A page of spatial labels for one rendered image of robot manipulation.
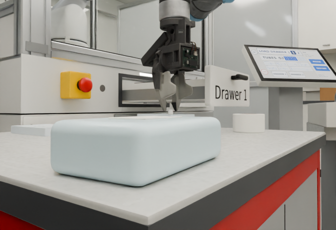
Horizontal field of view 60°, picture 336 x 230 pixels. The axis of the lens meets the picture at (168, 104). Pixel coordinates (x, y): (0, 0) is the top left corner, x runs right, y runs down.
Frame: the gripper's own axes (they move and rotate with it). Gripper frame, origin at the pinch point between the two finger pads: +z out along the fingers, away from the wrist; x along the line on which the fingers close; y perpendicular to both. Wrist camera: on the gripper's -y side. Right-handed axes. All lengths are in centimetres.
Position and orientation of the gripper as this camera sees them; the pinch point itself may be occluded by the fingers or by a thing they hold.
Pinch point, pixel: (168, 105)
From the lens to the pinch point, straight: 71.6
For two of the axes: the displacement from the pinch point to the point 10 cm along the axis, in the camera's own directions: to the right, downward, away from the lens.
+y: 7.0, -0.1, -7.2
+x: 7.2, 0.1, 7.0
